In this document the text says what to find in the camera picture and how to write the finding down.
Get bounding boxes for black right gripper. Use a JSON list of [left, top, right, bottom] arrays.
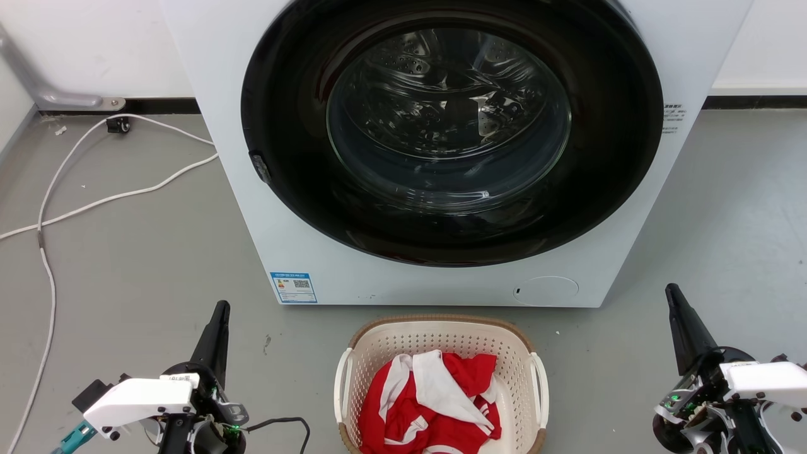
[[652, 283, 757, 454]]

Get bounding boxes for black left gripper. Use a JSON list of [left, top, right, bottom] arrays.
[[158, 301, 249, 454]]

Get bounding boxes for blue energy label sticker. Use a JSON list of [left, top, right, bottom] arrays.
[[270, 272, 318, 305]]

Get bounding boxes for red and white garment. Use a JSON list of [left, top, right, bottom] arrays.
[[358, 350, 503, 454]]

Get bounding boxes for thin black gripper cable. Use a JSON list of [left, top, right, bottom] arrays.
[[245, 416, 311, 454]]

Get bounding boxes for black round washer door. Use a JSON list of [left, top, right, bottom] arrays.
[[240, 0, 665, 268]]

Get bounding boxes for white floor cable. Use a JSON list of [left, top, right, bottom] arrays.
[[0, 153, 219, 242]]

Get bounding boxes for teal connector piece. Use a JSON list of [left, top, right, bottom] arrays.
[[52, 422, 97, 454]]

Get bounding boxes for white front-load washing machine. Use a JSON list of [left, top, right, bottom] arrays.
[[161, 0, 755, 309]]

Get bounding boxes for long looping white cable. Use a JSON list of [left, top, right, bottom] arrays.
[[5, 113, 216, 454]]

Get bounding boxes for cream plastic laundry basket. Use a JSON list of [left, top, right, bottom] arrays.
[[334, 314, 550, 454]]

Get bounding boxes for grey wall pipe bracket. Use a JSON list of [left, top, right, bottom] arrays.
[[0, 24, 126, 112]]

